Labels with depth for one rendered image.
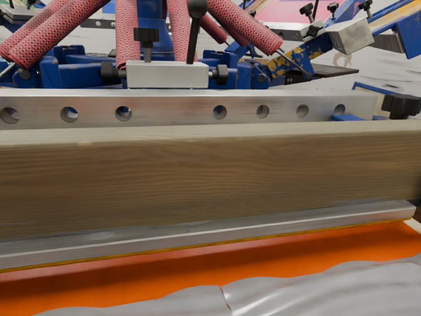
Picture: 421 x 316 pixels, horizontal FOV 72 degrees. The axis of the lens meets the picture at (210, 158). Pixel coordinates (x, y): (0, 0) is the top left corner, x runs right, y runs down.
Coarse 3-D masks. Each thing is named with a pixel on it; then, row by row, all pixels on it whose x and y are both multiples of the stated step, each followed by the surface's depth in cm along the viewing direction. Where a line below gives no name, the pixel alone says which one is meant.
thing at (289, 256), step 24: (264, 240) 25; (288, 240) 26; (312, 240) 26; (336, 240) 26; (360, 240) 26; (384, 240) 26; (408, 240) 26; (216, 264) 23; (240, 264) 23; (264, 264) 23; (288, 264) 23; (312, 264) 23; (336, 264) 23
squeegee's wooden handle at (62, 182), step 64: (128, 128) 19; (192, 128) 20; (256, 128) 20; (320, 128) 21; (384, 128) 22; (0, 192) 17; (64, 192) 18; (128, 192) 19; (192, 192) 20; (256, 192) 21; (320, 192) 23; (384, 192) 24
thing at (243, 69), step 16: (64, 48) 102; (80, 48) 108; (48, 64) 69; (64, 64) 101; (80, 64) 83; (96, 64) 85; (208, 64) 111; (224, 64) 114; (240, 64) 81; (256, 64) 88; (16, 80) 68; (32, 80) 71; (48, 80) 70; (64, 80) 77; (80, 80) 80; (96, 80) 83; (240, 80) 82; (256, 80) 84; (272, 80) 92
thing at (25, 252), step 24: (264, 216) 22; (288, 216) 22; (312, 216) 22; (336, 216) 22; (360, 216) 23; (384, 216) 24; (408, 216) 24; (24, 240) 18; (48, 240) 18; (72, 240) 18; (96, 240) 18; (120, 240) 19; (144, 240) 19; (168, 240) 19; (192, 240) 20; (216, 240) 20; (0, 264) 17; (24, 264) 17
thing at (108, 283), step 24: (72, 264) 22; (96, 264) 22; (120, 264) 22; (144, 264) 22; (168, 264) 22; (192, 264) 22; (0, 288) 20; (24, 288) 20; (48, 288) 20; (72, 288) 20; (96, 288) 20; (120, 288) 20; (144, 288) 20; (168, 288) 20; (0, 312) 18; (24, 312) 18
